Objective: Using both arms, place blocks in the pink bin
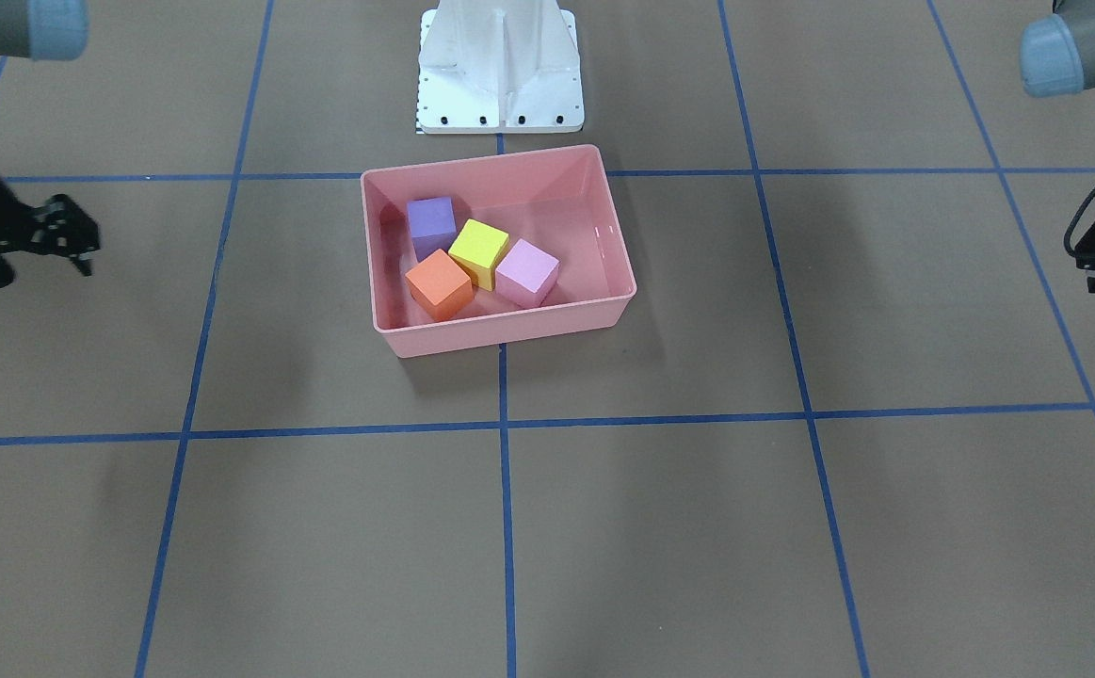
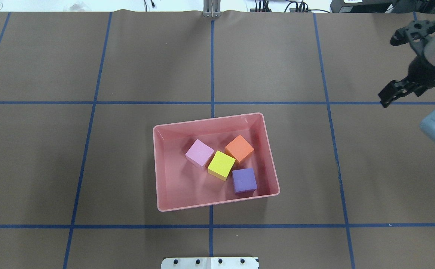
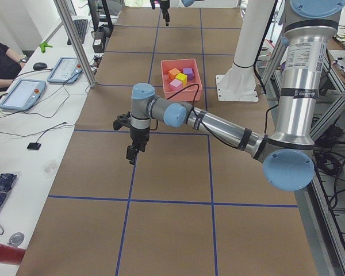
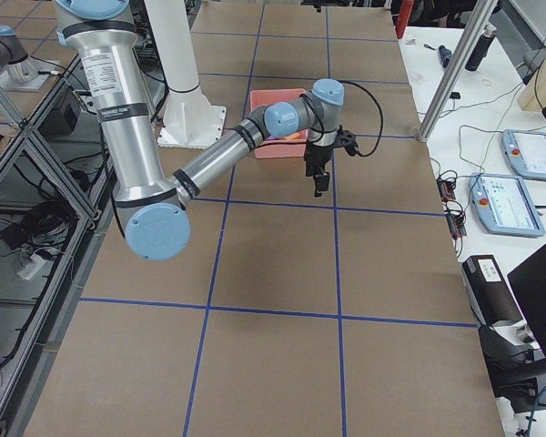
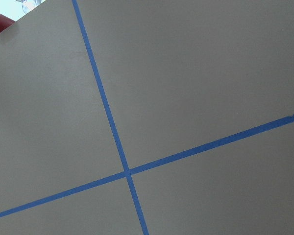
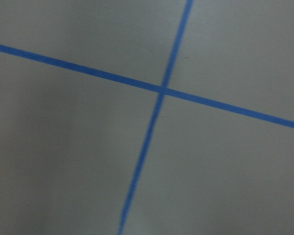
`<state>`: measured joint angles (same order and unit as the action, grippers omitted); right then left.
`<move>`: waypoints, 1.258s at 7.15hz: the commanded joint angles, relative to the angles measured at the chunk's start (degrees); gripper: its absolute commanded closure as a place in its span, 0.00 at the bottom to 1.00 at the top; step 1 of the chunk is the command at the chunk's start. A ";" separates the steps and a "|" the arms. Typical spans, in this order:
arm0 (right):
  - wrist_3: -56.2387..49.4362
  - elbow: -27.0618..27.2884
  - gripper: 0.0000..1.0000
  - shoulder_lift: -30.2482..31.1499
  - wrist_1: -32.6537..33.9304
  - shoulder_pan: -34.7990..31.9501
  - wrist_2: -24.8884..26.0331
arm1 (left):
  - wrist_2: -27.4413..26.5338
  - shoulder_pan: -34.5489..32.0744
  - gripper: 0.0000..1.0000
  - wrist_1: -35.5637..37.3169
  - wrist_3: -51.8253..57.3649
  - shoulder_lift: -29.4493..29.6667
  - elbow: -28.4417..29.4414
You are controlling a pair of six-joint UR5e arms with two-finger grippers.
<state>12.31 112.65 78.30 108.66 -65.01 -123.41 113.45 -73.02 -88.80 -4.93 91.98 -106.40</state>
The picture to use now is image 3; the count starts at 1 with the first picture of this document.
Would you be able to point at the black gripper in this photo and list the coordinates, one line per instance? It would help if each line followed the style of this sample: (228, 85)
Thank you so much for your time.
(164, 7)
(138, 134)

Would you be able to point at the orange foam cube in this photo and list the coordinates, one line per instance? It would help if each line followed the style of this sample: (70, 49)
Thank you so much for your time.
(172, 73)

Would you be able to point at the pink plastic bin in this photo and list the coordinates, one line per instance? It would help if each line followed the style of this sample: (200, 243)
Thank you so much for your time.
(192, 90)

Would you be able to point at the purple foam cube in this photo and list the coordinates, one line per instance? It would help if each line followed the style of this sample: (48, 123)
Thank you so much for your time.
(189, 72)

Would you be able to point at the yellow foam cube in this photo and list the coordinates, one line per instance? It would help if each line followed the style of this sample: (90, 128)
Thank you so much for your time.
(183, 78)

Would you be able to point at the pink foam cube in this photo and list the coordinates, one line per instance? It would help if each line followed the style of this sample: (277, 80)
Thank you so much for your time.
(175, 85)

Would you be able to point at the black box device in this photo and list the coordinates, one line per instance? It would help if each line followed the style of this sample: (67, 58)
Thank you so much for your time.
(101, 38)

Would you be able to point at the black keyboard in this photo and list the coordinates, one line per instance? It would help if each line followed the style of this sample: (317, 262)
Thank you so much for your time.
(81, 26)

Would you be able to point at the small black square device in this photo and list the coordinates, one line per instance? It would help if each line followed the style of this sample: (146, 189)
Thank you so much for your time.
(34, 146)

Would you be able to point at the far teach pendant tablet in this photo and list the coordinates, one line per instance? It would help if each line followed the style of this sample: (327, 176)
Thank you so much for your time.
(66, 71)

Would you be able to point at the teach pendant tablet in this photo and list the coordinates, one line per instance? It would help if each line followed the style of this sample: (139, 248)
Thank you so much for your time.
(66, 71)
(24, 94)

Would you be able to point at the near teach pendant tablet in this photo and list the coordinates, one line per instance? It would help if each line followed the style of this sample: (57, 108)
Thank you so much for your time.
(24, 94)

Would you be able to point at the black computer mouse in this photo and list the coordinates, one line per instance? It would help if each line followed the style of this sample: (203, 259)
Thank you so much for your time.
(39, 66)

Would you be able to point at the seated person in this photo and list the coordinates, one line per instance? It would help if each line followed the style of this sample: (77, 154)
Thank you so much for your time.
(11, 63)

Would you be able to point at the red cylinder bottle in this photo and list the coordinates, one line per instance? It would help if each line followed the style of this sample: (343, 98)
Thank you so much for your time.
(11, 255)

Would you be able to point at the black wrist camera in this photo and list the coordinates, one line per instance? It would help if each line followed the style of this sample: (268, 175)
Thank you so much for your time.
(153, 4)
(123, 120)

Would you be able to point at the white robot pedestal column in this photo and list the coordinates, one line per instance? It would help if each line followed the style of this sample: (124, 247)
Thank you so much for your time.
(238, 84)

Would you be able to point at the aluminium frame post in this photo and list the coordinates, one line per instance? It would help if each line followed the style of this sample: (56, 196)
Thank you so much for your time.
(72, 33)

